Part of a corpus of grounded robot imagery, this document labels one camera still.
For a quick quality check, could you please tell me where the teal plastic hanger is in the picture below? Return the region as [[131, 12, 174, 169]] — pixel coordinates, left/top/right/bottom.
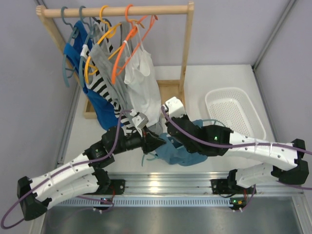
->
[[141, 118, 225, 167]]

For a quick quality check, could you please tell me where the teal blue tank top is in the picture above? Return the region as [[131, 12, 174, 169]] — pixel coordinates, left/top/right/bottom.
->
[[155, 119, 208, 167]]

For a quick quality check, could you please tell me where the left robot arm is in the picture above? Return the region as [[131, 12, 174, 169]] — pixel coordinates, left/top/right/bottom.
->
[[17, 127, 166, 221]]

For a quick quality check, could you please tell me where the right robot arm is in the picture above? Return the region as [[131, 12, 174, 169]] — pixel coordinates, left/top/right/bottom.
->
[[166, 116, 309, 194]]

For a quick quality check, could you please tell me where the royal blue tank top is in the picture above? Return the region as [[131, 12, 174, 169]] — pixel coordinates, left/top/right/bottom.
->
[[70, 20, 117, 130]]

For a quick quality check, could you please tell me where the orange plastic hanger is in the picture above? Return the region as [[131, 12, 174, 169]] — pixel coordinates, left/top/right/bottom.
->
[[111, 3, 158, 85]]

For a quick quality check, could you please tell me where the black white striped tank top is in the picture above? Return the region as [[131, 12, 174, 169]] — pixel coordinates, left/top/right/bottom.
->
[[80, 19, 137, 135]]

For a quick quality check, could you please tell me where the grey tank top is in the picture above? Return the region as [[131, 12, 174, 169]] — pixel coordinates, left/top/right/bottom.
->
[[88, 21, 163, 137]]

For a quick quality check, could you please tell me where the yellow plastic hanger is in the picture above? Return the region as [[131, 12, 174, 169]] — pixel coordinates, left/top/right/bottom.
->
[[84, 5, 121, 84]]

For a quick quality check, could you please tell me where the grey blue hanger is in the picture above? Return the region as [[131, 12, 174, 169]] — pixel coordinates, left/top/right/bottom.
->
[[78, 6, 96, 89], [61, 6, 78, 87]]

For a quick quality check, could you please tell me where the white perforated plastic basket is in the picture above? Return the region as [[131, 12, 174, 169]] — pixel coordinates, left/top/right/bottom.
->
[[205, 87, 266, 140]]

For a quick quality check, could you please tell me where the wooden clothes rack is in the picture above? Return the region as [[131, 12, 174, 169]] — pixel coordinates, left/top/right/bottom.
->
[[36, 1, 194, 103]]

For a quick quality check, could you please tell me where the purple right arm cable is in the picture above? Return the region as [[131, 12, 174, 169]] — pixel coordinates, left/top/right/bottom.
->
[[160, 104, 312, 210]]

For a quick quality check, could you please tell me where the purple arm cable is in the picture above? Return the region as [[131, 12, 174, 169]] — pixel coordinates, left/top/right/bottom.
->
[[160, 104, 312, 210], [0, 109, 134, 230]]

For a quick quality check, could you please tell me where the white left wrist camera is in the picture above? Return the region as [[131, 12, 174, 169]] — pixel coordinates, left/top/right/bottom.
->
[[130, 109, 149, 129]]

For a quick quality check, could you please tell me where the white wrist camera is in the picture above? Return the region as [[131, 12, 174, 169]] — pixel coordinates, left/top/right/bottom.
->
[[130, 109, 149, 129], [162, 97, 186, 117]]

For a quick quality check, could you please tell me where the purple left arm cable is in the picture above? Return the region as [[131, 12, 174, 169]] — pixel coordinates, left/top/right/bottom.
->
[[0, 109, 134, 230]]

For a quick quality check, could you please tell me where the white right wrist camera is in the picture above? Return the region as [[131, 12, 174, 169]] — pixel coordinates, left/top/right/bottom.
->
[[162, 97, 186, 117]]

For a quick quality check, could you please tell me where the aluminium mounting rail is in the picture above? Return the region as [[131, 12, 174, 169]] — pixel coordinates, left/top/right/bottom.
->
[[39, 171, 288, 195]]

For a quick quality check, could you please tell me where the white slotted cable duct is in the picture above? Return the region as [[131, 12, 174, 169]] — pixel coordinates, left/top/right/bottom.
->
[[57, 197, 248, 208]]

